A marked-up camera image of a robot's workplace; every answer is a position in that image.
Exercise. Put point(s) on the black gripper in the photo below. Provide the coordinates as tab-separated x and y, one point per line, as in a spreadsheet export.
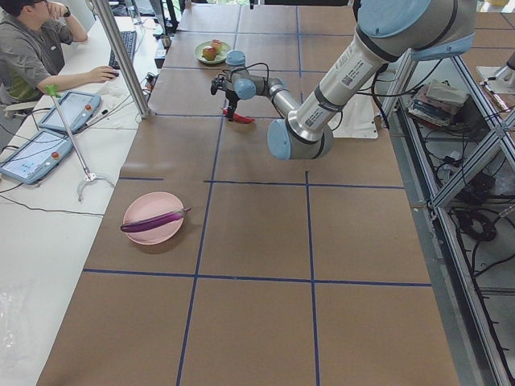
232	99

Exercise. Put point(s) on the red chili pepper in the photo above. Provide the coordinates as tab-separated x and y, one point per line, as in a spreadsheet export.
241	119

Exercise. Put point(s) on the red yellow apple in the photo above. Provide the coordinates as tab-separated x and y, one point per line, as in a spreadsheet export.
209	53

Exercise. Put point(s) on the pink yellow peach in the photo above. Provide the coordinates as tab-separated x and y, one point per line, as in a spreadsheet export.
217	45

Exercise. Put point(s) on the purple eggplant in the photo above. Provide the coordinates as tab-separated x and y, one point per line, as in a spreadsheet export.
155	222

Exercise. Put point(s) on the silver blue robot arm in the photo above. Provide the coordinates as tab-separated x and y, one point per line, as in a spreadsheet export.
385	30

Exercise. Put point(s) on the operator right hand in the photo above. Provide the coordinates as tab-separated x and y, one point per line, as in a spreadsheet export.
103	74

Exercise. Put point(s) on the green plate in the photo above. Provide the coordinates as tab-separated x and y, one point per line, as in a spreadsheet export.
220	58

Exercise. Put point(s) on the pink plate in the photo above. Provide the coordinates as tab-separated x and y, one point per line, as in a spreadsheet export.
150	205

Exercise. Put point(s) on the upper teach pendant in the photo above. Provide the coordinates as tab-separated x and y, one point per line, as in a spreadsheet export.
78	108

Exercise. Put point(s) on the teach pendant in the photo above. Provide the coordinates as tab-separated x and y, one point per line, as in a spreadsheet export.
78	108
37	157

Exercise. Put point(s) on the reacher grabber tool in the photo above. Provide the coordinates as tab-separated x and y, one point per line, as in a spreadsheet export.
89	177

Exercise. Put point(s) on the lower teach pendant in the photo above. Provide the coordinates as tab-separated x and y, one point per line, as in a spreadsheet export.
37	157

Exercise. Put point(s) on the stack of books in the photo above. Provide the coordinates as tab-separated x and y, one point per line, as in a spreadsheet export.
437	103

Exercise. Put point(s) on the seated operator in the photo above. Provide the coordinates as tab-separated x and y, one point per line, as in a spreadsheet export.
32	36

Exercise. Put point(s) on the aluminium frame post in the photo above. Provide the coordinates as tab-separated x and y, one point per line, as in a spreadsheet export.
110	26

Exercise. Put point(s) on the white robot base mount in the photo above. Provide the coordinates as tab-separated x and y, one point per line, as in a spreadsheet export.
357	120

